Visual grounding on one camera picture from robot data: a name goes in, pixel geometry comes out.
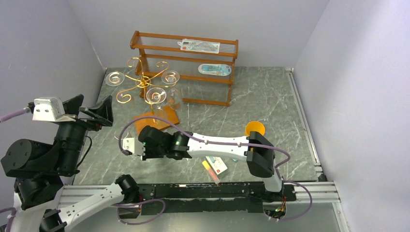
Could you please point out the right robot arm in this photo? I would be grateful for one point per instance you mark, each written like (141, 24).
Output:
(254, 149)

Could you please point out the clear champagne flute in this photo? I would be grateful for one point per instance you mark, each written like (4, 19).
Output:
(155, 96)

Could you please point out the wooden two-tier shelf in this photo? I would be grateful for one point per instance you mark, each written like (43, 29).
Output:
(175, 51)

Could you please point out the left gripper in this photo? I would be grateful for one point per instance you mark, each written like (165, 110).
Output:
(104, 113)

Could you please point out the clear wine glass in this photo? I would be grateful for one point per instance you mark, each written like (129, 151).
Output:
(114, 78)
(117, 133)
(173, 95)

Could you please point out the orange plastic goblet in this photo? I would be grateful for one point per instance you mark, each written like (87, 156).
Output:
(254, 126)

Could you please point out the yellow pink marker pen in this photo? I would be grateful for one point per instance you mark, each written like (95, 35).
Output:
(211, 173)

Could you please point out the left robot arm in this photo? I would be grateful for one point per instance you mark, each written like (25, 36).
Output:
(38, 167)

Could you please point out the blue packaged item lower shelf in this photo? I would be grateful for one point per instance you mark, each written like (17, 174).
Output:
(215, 69)

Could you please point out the packaged item top shelf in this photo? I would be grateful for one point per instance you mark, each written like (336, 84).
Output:
(199, 46)

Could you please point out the small white teal box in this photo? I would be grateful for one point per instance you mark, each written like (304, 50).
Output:
(217, 164)

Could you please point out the black base frame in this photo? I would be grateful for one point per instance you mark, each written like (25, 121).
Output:
(201, 197)

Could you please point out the gold wire wine glass rack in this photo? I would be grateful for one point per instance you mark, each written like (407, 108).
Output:
(143, 83)

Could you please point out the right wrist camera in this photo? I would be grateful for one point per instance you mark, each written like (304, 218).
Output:
(135, 147)

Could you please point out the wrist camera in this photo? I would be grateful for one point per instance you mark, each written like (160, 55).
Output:
(135, 147)
(50, 109)

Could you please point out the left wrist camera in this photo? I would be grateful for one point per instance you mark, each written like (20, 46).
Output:
(50, 109)

